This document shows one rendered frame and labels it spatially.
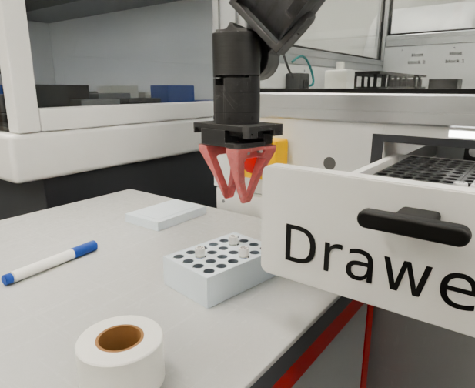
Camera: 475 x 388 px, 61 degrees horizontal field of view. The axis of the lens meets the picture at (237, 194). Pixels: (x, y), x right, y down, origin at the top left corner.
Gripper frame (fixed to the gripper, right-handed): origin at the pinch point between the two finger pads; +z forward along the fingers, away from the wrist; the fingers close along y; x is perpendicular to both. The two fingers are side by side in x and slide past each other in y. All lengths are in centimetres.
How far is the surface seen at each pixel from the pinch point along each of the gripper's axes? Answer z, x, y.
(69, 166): 4, 1, 57
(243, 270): 7.7, 3.8, -5.4
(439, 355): 27.4, -26.6, -17.9
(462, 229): -4.5, 6.7, -29.3
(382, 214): -4.5, 7.7, -24.3
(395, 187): -5.8, 4.3, -23.4
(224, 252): 6.7, 3.5, -1.5
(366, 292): 3.8, 4.6, -21.9
